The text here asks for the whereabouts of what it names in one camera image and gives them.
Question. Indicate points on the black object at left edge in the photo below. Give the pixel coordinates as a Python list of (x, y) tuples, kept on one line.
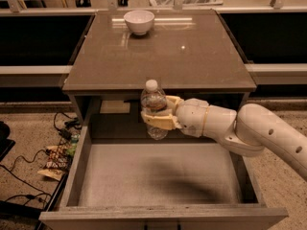
[(6, 143)]

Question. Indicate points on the black power adapter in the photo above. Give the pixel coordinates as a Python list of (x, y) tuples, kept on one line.
[(64, 133)]

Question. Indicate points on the grey drawer cabinet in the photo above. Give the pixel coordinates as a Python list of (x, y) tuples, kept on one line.
[(190, 54)]

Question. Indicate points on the white ceramic bowl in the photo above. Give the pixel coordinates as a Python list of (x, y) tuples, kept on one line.
[(139, 22)]

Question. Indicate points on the open grey top drawer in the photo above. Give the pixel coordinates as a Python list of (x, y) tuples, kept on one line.
[(122, 180)]

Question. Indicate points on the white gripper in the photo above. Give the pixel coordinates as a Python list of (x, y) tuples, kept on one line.
[(191, 116)]

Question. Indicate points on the clear plastic water bottle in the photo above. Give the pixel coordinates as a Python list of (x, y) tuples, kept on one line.
[(153, 100)]

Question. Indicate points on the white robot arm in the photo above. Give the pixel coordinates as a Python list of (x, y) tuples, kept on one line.
[(247, 131)]

